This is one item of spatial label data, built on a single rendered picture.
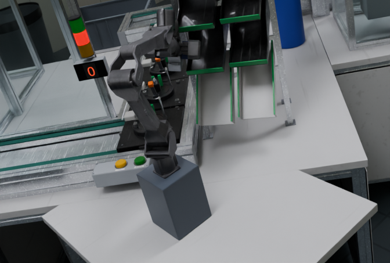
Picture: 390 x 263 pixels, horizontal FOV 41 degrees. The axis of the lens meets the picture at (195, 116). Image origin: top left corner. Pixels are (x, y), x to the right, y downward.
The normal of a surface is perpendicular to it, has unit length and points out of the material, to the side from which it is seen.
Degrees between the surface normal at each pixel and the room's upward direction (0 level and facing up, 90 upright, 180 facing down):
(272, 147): 0
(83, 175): 90
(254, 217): 0
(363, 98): 90
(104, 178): 90
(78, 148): 0
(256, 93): 45
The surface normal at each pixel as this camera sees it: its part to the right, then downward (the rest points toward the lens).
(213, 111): -0.31, -0.22
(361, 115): -0.05, 0.51
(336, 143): -0.22, -0.84
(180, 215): 0.64, 0.25
